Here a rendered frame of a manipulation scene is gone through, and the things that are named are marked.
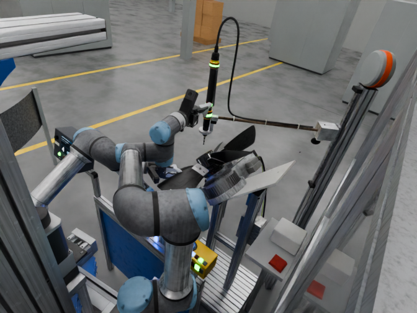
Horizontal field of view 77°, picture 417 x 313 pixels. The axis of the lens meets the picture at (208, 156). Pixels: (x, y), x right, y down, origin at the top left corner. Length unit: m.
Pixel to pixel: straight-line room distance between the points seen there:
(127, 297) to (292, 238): 0.98
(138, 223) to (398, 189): 0.55
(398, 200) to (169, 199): 0.53
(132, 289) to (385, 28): 6.18
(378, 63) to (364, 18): 11.97
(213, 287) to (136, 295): 1.43
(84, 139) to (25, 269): 0.69
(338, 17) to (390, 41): 2.16
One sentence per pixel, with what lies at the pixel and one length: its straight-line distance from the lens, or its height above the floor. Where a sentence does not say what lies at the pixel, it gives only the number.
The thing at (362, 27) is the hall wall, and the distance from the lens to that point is 13.35.
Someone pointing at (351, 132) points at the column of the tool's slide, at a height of 1.58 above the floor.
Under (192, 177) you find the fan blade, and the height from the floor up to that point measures 1.19.
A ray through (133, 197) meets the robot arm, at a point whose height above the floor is 1.67.
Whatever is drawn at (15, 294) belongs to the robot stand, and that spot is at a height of 1.53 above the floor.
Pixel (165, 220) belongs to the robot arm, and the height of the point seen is 1.65.
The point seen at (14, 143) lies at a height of 0.64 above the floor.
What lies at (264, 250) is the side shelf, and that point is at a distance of 1.66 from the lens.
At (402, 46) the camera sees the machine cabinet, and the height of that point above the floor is 1.37.
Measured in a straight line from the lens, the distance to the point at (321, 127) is 1.44.
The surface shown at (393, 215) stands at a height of 2.05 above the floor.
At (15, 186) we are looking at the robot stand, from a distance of 0.61.
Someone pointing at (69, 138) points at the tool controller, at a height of 1.25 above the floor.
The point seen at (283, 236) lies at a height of 0.96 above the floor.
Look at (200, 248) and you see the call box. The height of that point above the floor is 1.07.
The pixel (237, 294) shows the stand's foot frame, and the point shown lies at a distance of 2.37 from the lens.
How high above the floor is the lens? 2.16
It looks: 36 degrees down
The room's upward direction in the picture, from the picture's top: 9 degrees clockwise
